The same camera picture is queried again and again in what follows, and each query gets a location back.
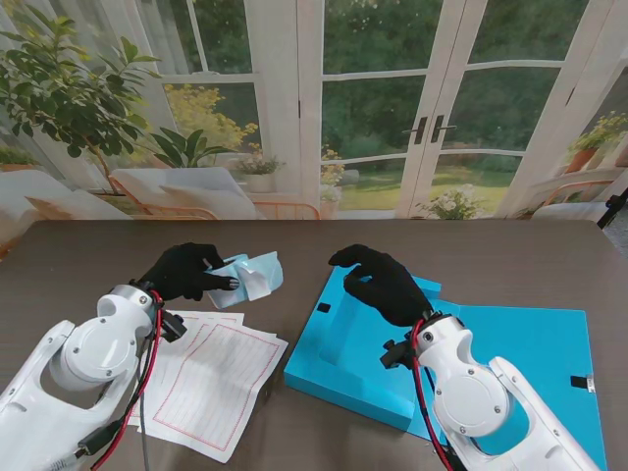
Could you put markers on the blue plastic file box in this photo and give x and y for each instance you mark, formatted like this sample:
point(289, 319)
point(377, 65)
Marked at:
point(520, 353)

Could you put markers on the printed garden window backdrop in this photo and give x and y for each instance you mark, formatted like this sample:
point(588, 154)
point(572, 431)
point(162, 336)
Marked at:
point(373, 98)

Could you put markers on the black tripod stand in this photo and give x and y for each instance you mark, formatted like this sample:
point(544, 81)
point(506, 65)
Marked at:
point(613, 208)

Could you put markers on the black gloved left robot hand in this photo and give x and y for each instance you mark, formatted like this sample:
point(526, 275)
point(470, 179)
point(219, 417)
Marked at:
point(179, 272)

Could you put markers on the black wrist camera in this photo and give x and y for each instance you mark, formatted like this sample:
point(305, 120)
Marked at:
point(396, 354)
point(172, 328)

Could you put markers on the red-lined white paper sheet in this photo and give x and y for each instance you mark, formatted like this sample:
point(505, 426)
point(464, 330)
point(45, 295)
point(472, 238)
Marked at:
point(208, 325)
point(228, 315)
point(221, 382)

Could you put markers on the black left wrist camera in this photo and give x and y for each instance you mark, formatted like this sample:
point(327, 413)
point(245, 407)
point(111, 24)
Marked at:
point(172, 328)

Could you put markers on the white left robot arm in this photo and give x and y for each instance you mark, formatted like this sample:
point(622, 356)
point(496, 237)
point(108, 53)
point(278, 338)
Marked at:
point(93, 353)

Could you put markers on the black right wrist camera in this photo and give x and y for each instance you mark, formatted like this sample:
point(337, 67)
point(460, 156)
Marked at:
point(396, 354)

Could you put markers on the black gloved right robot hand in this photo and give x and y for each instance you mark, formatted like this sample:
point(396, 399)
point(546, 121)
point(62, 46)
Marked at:
point(387, 289)

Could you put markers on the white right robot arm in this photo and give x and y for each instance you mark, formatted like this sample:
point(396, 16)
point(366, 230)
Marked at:
point(471, 392)

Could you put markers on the blue-backed white label roll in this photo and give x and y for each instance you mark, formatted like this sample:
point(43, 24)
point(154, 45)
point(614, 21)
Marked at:
point(260, 277)

